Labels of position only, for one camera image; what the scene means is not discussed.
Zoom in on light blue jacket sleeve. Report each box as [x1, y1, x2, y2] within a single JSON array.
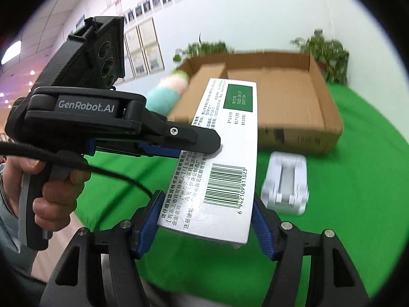
[[1, 163, 21, 254]]

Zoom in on large open cardboard box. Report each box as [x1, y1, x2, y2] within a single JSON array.
[[179, 51, 343, 155]]

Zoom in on right potted green plant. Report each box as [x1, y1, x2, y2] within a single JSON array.
[[290, 29, 349, 86]]

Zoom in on framed certificates on wall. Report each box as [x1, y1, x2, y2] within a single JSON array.
[[124, 17, 165, 81]]

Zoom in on teal pink plush toy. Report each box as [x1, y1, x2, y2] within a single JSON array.
[[146, 70, 190, 116]]

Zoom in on white green medicine box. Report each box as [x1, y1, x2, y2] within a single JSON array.
[[157, 78, 258, 247]]

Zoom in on potted green plant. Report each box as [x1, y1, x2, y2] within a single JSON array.
[[290, 29, 349, 86], [173, 35, 234, 63]]

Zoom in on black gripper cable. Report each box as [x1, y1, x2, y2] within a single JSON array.
[[0, 141, 154, 231]]

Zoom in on left potted green plant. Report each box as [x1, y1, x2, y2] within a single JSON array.
[[173, 35, 234, 63]]

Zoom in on green table cloth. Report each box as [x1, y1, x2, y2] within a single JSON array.
[[75, 85, 408, 306]]

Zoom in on white folding phone stand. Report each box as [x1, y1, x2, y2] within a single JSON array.
[[261, 152, 309, 215]]

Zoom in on person's left hand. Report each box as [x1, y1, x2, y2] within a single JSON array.
[[2, 156, 91, 232]]

